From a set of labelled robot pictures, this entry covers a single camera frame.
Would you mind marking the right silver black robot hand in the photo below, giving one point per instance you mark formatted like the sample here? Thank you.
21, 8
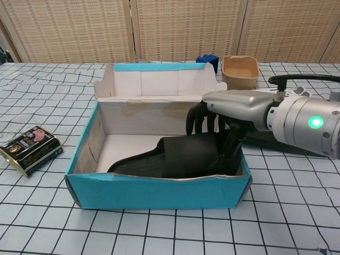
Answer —
239, 102

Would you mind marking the black rubber slipper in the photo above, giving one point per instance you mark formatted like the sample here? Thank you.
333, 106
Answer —
186, 154
260, 140

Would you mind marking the blue cardboard shoe box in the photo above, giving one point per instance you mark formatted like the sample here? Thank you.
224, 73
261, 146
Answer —
154, 194

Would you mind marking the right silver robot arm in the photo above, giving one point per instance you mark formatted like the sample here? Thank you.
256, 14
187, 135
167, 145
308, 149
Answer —
305, 125

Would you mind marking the tan plastic bowl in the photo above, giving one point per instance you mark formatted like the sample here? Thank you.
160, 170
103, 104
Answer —
239, 78

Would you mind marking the small blue container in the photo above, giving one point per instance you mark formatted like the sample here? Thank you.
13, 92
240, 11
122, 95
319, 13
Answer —
212, 62

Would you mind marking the white flat plastic tray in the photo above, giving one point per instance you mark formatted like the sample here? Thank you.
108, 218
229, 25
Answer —
300, 91

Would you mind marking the yellow packing tape roll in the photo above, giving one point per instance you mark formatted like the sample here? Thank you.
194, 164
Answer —
136, 61

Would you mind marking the white black checkered tablecloth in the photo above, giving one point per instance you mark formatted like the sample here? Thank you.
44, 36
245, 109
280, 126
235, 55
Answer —
159, 233

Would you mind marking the bamboo folding screen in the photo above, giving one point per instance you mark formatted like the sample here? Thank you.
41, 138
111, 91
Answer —
79, 26

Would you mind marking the black luncheon meat can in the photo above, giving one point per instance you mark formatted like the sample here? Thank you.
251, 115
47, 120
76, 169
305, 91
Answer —
32, 151

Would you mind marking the dark object behind table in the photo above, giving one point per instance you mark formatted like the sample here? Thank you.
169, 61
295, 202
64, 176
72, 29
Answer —
2, 55

